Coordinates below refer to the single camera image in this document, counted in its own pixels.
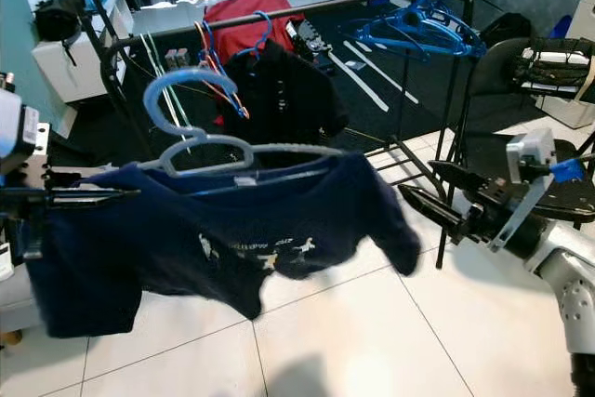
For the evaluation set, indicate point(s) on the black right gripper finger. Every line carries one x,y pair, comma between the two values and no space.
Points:
435,209
463,181

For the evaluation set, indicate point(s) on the navy blue printed t-shirt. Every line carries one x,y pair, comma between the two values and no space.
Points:
195,230

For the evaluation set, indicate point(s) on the light blue plastic hanger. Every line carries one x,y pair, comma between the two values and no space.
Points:
191,75

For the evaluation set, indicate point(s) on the green thin hanger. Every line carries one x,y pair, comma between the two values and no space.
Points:
154,62

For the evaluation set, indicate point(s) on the orange thin hanger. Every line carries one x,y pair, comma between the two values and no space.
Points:
206,53

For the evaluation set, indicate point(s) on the black carpet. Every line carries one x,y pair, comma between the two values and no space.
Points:
381,118

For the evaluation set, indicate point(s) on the white low cabinet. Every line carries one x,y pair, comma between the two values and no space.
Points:
74,67

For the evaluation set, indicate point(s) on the white storage box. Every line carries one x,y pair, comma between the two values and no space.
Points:
567,113

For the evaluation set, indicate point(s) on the white flat strip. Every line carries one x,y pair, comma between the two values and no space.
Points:
379,70
355,81

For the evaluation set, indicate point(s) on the black backpack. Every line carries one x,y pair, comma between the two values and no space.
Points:
507,28

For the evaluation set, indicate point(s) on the black soft bag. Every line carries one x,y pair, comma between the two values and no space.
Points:
60,16

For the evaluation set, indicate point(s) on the black t-shirt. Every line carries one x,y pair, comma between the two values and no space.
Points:
288,90

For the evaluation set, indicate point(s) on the tall white box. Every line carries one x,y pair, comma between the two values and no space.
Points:
584,6

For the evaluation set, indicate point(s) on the black metal clothes rack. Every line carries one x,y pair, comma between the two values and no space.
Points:
335,4

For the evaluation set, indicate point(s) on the red fabric bag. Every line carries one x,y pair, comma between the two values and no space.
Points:
256,2

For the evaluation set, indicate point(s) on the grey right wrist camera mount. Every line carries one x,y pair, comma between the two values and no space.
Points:
530,151

